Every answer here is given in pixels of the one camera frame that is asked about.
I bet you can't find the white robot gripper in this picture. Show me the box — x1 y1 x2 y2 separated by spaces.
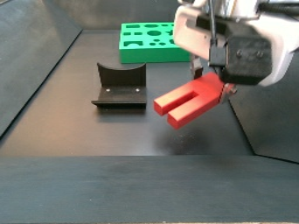
173 0 299 103

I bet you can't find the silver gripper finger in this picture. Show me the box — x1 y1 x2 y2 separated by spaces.
191 55 203 79

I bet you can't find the red double-square block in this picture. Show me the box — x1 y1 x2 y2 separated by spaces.
154 73 225 129

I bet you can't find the green foam shape board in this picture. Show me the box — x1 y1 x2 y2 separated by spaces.
119 22 190 64

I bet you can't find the black curved holder stand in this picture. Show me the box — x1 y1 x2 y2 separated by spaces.
91 63 147 109

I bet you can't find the black camera cable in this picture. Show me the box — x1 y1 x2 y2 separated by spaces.
207 0 221 47

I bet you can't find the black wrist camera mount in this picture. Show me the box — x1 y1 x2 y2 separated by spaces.
195 15 273 85

